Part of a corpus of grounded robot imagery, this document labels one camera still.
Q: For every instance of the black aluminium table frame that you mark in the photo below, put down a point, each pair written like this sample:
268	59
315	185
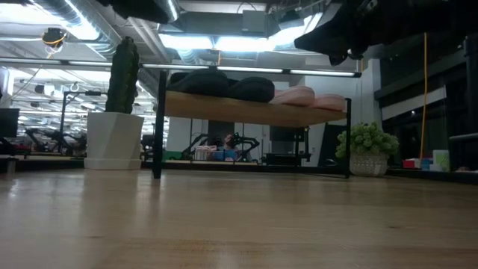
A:
261	167

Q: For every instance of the black foam slide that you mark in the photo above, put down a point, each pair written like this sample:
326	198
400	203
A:
201	84
254	89

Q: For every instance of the round green succulent plant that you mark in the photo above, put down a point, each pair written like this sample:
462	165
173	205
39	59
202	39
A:
367	140

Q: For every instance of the background black robot arm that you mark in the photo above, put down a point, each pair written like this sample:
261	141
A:
56	136
198	142
246	142

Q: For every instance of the small blue box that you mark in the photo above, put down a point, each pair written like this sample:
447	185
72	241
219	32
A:
426	164

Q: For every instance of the pink foam slide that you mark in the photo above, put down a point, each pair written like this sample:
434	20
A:
330	102
295	96

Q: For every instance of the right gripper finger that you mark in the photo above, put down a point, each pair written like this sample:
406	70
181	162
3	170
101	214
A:
328	39

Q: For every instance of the long LED light bar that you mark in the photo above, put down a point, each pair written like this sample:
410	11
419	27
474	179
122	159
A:
321	73

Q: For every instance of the wooden shelf with black frame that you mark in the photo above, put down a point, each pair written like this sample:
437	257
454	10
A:
242	112

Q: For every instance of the small red box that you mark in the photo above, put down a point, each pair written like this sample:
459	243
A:
410	163

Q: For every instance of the black metal background stand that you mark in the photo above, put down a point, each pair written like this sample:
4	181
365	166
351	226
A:
63	119

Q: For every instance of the black background panel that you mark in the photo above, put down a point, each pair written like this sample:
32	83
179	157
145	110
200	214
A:
330	143

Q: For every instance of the white hexagonal plant pot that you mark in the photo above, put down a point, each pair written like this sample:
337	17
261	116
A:
114	142

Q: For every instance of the dark background monitor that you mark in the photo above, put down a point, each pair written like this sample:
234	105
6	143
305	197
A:
9	123

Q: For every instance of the grey woven plant pot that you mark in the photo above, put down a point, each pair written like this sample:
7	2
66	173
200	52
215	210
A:
367	165

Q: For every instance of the pale green box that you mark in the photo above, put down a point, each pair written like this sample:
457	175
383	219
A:
441	160

